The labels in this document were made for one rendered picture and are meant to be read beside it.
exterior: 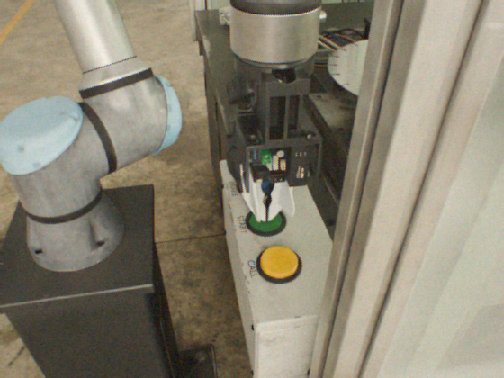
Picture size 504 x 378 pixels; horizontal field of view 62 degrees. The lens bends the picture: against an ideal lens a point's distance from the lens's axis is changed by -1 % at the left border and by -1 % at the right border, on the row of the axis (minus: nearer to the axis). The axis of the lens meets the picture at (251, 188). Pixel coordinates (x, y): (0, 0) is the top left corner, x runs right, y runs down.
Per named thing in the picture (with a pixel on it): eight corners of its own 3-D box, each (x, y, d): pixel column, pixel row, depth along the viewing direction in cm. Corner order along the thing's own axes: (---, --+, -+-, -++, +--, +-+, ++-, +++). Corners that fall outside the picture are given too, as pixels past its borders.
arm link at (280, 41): (223, -8, 37) (313, -13, 38) (225, 44, 39) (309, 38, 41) (237, 18, 31) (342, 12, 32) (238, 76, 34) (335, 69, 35)
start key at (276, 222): (284, 240, 51) (285, 229, 50) (252, 244, 51) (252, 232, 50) (277, 218, 54) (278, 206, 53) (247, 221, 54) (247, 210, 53)
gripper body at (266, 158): (243, 199, 40) (240, 80, 33) (229, 149, 47) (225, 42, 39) (319, 190, 41) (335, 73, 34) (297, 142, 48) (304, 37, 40)
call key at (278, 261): (301, 282, 46) (301, 270, 44) (265, 287, 45) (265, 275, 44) (291, 255, 49) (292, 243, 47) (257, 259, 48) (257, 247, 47)
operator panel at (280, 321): (342, 381, 51) (363, 308, 42) (254, 397, 50) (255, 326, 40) (286, 224, 73) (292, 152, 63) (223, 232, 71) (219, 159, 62)
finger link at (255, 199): (247, 250, 47) (247, 186, 42) (239, 215, 52) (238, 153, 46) (274, 247, 48) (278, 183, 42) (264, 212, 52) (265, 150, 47)
